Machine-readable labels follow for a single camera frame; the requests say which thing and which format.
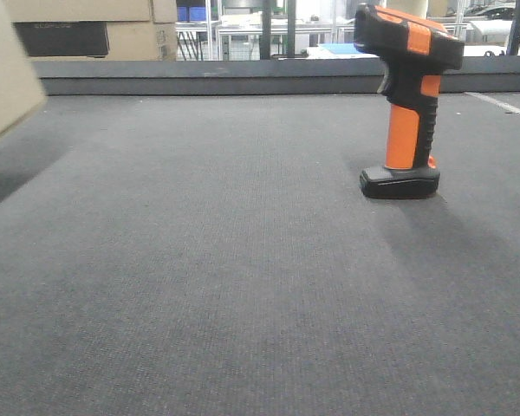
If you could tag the black conveyor side rail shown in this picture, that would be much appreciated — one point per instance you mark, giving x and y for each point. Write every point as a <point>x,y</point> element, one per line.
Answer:
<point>300,76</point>

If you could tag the brown cardboard package box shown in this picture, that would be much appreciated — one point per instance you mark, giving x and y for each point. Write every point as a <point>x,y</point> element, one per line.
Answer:
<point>21,92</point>

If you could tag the large stacked cardboard boxes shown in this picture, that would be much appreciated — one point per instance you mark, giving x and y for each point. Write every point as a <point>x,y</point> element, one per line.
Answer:
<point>133,30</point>

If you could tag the white metal shelving racks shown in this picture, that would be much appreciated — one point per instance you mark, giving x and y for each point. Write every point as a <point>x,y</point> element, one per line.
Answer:
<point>233,30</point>

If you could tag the orange black barcode scanner gun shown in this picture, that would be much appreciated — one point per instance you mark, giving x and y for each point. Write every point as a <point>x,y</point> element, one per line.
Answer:
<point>416,52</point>

